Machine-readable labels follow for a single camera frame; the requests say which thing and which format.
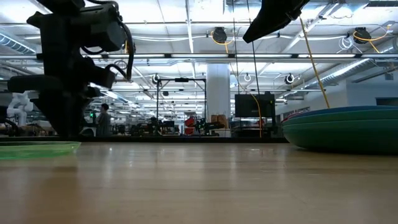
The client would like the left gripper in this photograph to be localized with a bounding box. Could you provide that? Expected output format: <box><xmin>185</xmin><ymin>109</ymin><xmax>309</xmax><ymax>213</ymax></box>
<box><xmin>7</xmin><ymin>11</ymin><xmax>116</xmax><ymax>139</ymax></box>

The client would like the green transparent plastic plate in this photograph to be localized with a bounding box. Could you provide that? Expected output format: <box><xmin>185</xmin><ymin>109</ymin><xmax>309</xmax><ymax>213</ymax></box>
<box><xmin>0</xmin><ymin>141</ymin><xmax>81</xmax><ymax>161</ymax></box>

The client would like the blue plastic plate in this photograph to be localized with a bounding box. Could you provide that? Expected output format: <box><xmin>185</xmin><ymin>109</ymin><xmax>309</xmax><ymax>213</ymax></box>
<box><xmin>290</xmin><ymin>105</ymin><xmax>398</xmax><ymax>118</ymax></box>

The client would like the person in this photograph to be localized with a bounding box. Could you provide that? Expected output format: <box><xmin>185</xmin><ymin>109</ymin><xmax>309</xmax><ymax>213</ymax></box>
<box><xmin>95</xmin><ymin>103</ymin><xmax>112</xmax><ymax>138</ymax></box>

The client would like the long ceiling light strip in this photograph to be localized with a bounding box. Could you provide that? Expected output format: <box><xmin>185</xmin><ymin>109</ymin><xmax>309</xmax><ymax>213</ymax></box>
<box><xmin>35</xmin><ymin>53</ymin><xmax>398</xmax><ymax>60</ymax></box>

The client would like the black monitor on stand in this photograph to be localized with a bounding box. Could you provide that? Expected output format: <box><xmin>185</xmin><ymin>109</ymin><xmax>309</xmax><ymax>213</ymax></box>
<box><xmin>234</xmin><ymin>93</ymin><xmax>276</xmax><ymax>138</ymax></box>

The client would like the white building column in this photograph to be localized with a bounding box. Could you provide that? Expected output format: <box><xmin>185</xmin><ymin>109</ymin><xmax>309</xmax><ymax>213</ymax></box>
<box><xmin>206</xmin><ymin>63</ymin><xmax>231</xmax><ymax>138</ymax></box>

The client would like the brown cardboard box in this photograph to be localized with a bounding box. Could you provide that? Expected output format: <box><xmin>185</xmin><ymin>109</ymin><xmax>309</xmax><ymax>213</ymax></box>
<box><xmin>210</xmin><ymin>113</ymin><xmax>229</xmax><ymax>129</ymax></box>

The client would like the dark green plastic plate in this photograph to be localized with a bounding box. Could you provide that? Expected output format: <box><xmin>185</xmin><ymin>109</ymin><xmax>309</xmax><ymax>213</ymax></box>
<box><xmin>282</xmin><ymin>127</ymin><xmax>398</xmax><ymax>154</ymax></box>

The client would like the yellow hanging cable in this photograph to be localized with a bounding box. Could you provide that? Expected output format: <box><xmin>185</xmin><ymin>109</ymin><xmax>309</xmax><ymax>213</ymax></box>
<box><xmin>298</xmin><ymin>17</ymin><xmax>331</xmax><ymax>109</ymax></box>

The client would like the silver ventilation duct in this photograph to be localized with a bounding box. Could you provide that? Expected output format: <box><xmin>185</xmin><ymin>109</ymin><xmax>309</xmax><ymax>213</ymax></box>
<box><xmin>306</xmin><ymin>57</ymin><xmax>398</xmax><ymax>90</ymax></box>

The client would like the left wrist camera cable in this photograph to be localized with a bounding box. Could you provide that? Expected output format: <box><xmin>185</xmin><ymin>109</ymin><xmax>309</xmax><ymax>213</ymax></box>
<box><xmin>80</xmin><ymin>18</ymin><xmax>135</xmax><ymax>82</ymax></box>

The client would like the thin yellow cable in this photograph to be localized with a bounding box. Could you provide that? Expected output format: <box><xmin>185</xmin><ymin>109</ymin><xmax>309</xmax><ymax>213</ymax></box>
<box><xmin>211</xmin><ymin>30</ymin><xmax>262</xmax><ymax>138</ymax></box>

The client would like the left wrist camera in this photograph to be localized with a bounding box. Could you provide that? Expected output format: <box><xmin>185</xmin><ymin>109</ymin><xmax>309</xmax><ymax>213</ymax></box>
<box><xmin>89</xmin><ymin>2</ymin><xmax>129</xmax><ymax>53</ymax></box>

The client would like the black gantry frame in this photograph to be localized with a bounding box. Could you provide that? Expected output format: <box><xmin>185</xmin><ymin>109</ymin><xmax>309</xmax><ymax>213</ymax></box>
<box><xmin>156</xmin><ymin>77</ymin><xmax>207</xmax><ymax>138</ymax></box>

